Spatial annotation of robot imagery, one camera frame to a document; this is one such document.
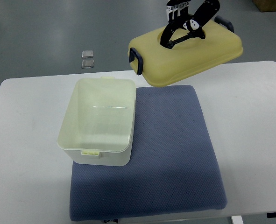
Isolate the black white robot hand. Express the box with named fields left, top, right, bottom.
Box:
left=160, top=0, right=220, bottom=49

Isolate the yellow box lid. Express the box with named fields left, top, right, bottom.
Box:
left=128, top=17, right=243, bottom=87

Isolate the brown cardboard box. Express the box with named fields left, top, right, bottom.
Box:
left=252, top=0, right=276, bottom=12

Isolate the white storage box base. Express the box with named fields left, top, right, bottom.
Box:
left=57, top=77, right=136, bottom=166

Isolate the upper metal floor plate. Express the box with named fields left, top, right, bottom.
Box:
left=81, top=50, right=94, bottom=58

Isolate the metal floor plate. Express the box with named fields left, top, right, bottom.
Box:
left=81, top=59, right=94, bottom=69
left=81, top=50, right=94, bottom=58

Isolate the lower metal floor plate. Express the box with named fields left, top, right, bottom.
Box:
left=81, top=59, right=94, bottom=69

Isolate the blue-grey padded mat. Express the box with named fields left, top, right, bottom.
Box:
left=70, top=85, right=227, bottom=221

